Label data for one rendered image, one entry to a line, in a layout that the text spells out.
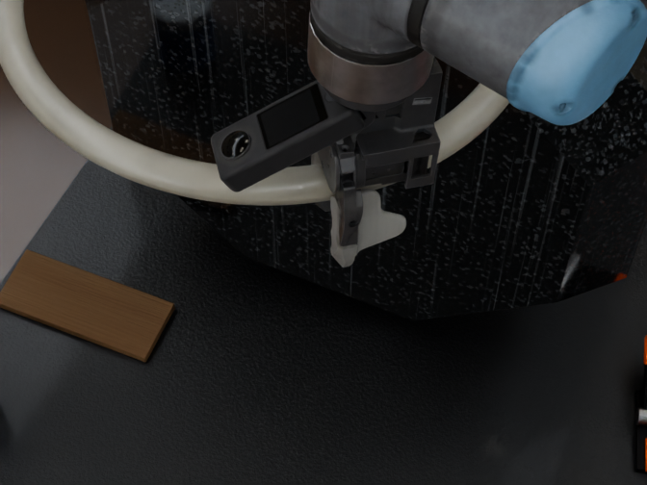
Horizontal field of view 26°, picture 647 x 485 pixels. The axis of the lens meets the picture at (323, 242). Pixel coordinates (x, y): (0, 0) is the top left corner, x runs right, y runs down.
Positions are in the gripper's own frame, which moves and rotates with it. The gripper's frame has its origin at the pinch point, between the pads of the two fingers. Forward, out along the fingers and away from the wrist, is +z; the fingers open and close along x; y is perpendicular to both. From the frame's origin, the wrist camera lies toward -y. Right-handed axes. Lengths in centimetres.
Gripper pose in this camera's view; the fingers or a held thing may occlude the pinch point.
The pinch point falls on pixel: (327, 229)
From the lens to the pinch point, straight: 117.0
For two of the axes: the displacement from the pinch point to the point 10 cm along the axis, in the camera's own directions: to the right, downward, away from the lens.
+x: -2.5, -8.0, 5.5
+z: -0.4, 5.8, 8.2
